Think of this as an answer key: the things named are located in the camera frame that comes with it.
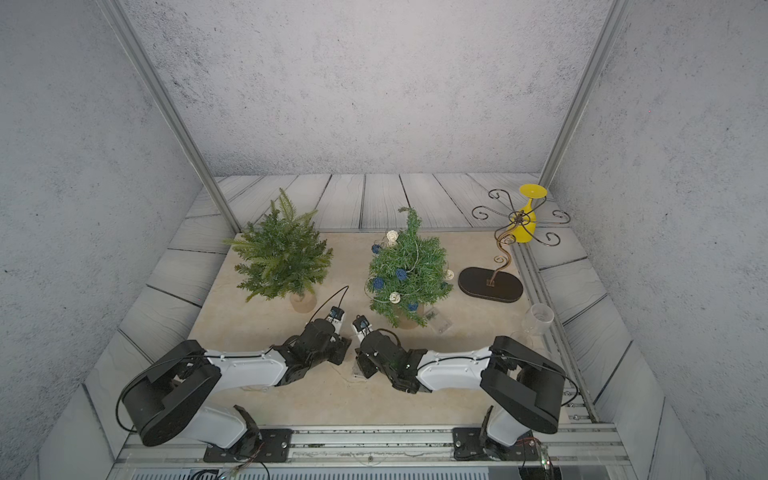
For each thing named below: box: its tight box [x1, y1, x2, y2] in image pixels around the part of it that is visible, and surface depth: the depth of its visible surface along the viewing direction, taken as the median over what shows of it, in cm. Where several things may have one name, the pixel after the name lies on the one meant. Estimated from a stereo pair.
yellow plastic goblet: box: [508, 184, 548, 243], surface depth 84 cm
